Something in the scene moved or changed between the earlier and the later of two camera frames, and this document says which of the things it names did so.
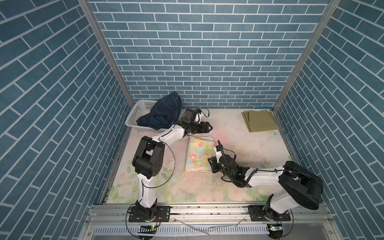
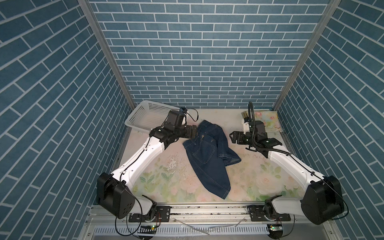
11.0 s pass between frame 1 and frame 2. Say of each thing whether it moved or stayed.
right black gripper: moved
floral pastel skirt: moved
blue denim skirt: moved
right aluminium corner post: stayed
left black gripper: moved
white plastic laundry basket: stayed
